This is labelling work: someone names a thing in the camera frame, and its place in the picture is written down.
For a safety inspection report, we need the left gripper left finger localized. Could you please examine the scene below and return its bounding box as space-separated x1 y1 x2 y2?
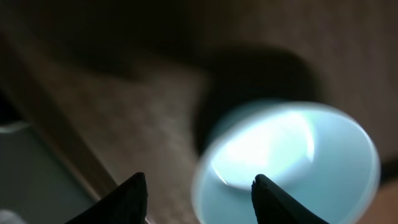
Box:
66 172 148 224

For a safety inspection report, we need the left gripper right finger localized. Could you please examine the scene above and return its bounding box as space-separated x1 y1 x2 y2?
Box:
251 174 328 224

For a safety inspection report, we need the light blue bowl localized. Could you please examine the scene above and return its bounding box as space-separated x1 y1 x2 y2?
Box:
192 101 381 223

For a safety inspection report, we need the grey plastic dish rack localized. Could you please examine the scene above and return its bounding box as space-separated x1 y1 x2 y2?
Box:
1 127 94 223

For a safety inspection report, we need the dark brown serving tray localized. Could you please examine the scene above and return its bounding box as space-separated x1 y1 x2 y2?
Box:
1 0 397 223

